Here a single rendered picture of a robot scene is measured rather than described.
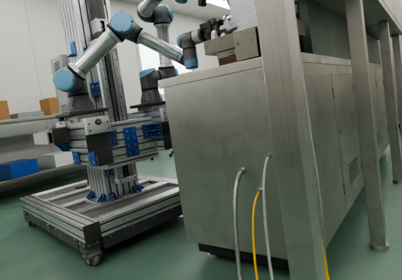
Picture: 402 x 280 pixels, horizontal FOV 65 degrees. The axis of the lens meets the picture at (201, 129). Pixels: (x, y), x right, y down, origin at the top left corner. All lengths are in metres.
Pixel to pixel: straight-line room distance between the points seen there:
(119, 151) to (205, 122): 0.74
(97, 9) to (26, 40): 2.86
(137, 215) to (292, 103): 1.42
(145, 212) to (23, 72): 3.30
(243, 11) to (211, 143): 0.64
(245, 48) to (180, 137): 0.51
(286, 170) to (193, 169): 0.85
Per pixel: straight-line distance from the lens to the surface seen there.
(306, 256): 0.73
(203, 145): 1.40
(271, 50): 0.66
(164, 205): 2.01
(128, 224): 1.89
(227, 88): 1.30
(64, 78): 1.76
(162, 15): 2.20
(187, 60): 1.70
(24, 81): 4.80
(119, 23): 1.73
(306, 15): 1.48
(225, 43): 1.38
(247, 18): 1.57
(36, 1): 5.23
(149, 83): 2.13
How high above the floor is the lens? 0.75
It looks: 4 degrees down
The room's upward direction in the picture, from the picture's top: 8 degrees counter-clockwise
